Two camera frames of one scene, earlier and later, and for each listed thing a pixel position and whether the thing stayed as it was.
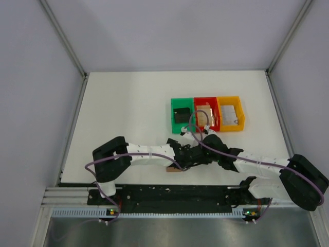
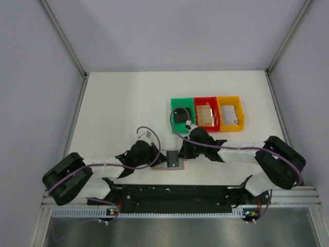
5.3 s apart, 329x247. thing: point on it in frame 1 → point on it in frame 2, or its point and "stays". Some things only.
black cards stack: (182, 115) stays
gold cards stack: (202, 117) stays
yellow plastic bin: (235, 101) stays
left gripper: (170, 140) → (154, 151)
